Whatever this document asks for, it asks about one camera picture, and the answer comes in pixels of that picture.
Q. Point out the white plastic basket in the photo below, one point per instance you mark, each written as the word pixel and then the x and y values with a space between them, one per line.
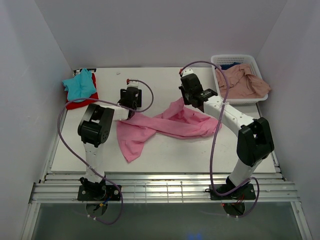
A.
pixel 221 82

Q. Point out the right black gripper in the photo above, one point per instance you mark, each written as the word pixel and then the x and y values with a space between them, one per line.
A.
pixel 185 100

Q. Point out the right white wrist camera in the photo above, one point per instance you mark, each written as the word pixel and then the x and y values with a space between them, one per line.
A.
pixel 185 72

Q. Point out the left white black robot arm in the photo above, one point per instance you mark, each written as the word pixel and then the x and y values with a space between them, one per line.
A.
pixel 94 129

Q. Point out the teal folded t shirt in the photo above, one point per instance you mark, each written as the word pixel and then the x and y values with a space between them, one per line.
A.
pixel 80 86

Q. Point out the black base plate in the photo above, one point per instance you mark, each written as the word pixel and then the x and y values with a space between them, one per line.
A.
pixel 246 192
pixel 86 194

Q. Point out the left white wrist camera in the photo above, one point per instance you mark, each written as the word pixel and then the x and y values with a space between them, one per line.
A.
pixel 132 83

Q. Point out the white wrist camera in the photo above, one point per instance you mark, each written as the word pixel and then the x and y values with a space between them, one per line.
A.
pixel 132 83
pixel 185 72

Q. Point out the red folded t shirt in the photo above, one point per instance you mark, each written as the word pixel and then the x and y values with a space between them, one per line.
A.
pixel 87 101

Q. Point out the pink t shirt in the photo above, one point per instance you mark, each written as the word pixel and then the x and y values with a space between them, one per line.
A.
pixel 176 121

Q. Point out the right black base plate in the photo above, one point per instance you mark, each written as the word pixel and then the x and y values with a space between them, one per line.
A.
pixel 246 192

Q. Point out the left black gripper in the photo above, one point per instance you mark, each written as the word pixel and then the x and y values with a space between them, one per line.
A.
pixel 139 101

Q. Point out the aluminium frame rail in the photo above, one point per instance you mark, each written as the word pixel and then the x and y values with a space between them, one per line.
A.
pixel 161 188

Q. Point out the beige t shirt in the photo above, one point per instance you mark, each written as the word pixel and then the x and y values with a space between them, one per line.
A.
pixel 245 85

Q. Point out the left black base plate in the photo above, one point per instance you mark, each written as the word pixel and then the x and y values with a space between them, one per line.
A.
pixel 86 194

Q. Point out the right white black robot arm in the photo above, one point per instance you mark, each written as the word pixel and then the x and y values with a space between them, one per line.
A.
pixel 254 137

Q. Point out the blue t shirt in basket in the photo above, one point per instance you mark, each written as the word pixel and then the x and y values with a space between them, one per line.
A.
pixel 227 66

